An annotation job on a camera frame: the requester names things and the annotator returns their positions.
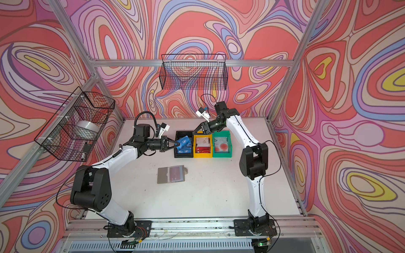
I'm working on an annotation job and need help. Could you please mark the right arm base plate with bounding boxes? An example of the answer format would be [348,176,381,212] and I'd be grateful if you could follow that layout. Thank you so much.
[230,219,278,238]

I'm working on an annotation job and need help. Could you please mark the black plastic bin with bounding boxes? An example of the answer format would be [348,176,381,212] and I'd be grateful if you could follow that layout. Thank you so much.
[174,131,194,158]

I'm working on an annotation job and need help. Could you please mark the white tape roll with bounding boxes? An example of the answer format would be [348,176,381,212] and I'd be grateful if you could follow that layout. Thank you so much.
[76,120,100,133]

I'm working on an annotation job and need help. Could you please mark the blue cards in black bin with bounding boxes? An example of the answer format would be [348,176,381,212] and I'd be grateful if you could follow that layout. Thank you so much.
[176,145,193,154]

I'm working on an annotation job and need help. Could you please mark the green plastic bin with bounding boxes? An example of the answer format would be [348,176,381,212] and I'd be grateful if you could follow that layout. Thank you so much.
[213,131,233,158]

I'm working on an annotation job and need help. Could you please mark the left black wire basket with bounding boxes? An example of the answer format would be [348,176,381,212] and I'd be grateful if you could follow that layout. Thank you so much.
[34,87,116,162]

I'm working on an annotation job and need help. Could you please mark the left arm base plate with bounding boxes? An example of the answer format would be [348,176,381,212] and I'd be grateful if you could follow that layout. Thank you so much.
[104,220,153,239]

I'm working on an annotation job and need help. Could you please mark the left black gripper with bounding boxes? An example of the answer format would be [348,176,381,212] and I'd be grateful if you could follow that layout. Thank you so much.
[143,137,179,153]

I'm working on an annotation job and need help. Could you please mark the red VIP card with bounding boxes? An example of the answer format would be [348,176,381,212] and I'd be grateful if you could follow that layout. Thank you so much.
[169,166,184,183]

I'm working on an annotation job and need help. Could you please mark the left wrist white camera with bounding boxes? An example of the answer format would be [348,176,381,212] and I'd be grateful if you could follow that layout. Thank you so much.
[158,123,170,133]

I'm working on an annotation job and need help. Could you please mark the yellow plastic bin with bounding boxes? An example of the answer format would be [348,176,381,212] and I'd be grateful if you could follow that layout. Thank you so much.
[193,133,213,158]

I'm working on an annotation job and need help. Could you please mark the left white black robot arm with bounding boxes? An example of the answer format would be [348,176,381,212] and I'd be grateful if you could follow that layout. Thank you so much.
[70,121,179,237]

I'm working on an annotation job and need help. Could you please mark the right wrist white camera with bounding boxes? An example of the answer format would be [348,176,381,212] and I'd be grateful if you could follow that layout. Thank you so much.
[196,107,211,121]

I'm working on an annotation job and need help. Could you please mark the wrist white camera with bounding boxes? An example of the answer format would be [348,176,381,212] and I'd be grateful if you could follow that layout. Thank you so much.
[158,123,170,133]
[196,107,211,121]

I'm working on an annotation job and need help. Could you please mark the back black wire basket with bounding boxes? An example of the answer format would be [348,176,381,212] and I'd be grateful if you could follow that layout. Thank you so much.
[159,53,228,91]

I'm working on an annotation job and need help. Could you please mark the blue VIP card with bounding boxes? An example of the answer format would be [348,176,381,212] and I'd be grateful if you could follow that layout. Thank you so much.
[177,136,192,150]

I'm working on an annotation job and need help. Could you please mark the small black device in basket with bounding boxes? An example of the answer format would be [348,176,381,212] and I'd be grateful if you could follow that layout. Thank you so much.
[82,142,92,160]

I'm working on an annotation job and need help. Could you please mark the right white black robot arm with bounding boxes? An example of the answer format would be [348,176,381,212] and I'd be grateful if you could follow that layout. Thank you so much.
[193,101,275,234]

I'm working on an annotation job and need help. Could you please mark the card in green bin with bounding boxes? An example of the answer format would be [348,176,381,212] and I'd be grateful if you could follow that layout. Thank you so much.
[214,137,229,153]

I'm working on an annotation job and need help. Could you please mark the aluminium front rail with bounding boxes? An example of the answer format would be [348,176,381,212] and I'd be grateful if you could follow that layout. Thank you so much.
[63,216,323,240]

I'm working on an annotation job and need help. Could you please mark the black wire basket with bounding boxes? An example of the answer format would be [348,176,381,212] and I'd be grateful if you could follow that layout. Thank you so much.
[34,87,116,162]
[159,53,228,91]

